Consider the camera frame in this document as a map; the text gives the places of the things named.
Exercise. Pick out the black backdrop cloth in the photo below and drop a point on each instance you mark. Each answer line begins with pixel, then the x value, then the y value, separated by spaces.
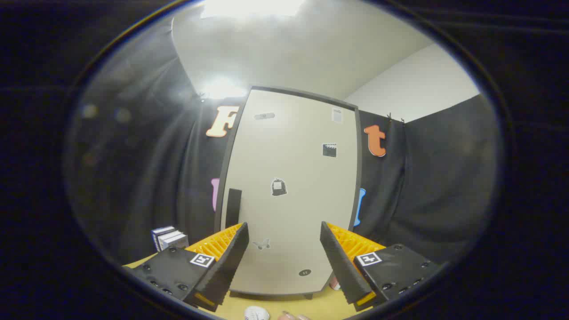
pixel 422 186

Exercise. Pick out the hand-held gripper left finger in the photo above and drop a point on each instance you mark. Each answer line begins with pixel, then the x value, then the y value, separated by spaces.
pixel 229 262

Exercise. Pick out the white shoe cabinet door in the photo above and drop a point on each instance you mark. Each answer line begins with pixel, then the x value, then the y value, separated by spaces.
pixel 293 160

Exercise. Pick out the watermelon slice toy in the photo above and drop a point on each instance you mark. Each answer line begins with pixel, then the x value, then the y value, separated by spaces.
pixel 334 283

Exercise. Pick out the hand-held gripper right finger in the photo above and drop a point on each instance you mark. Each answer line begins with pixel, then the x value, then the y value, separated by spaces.
pixel 340 262

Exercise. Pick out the grey shoe cabinet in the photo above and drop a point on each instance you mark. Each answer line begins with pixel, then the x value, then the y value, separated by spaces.
pixel 302 95

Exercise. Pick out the white shoe red blue stripes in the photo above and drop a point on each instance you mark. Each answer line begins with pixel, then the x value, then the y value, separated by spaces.
pixel 256 314
pixel 293 316

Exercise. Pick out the blue spine book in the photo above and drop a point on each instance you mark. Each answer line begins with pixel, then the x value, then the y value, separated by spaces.
pixel 169 235

